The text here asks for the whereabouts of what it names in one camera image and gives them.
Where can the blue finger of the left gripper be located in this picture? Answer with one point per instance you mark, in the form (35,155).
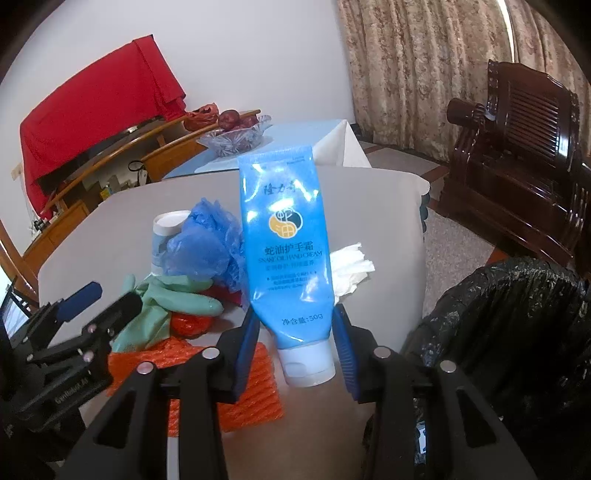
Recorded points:
(79,301)
(111,321)

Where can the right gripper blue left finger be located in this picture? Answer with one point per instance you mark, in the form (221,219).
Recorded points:
(128,438)

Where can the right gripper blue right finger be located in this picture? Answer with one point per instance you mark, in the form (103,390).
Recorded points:
(429,422)

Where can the green rubber glove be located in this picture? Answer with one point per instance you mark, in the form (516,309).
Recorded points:
(162,296)

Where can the white tissue piece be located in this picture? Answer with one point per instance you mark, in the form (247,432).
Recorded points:
(349,267)

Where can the blue plastic shoe cover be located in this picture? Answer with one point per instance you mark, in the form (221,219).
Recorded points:
(208,246)

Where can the blue hand cream tube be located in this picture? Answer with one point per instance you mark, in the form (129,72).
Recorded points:
(287,260)

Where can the red paper envelope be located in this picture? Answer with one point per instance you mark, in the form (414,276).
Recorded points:
(222,294)

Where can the black bag lined trash bin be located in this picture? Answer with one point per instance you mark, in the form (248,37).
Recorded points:
(520,331)

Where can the grey tablecloth on table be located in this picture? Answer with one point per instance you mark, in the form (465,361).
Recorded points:
(315,440)

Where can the wooden tv cabinet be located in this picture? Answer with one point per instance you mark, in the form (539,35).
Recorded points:
(140,155)

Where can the glass fruit bowl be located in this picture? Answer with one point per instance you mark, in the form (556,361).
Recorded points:
(236,141)

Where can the red cloth over television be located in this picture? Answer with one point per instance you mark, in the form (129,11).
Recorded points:
(130,85)

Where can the red apples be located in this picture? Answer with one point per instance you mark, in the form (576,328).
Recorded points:
(230,120)

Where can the dark wooden armchair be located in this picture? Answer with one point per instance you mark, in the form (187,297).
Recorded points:
(517,165)

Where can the light blue cloth side table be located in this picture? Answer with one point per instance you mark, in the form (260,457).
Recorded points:
(332,141)

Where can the floral beige curtain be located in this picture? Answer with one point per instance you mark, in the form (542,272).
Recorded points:
(408,59)

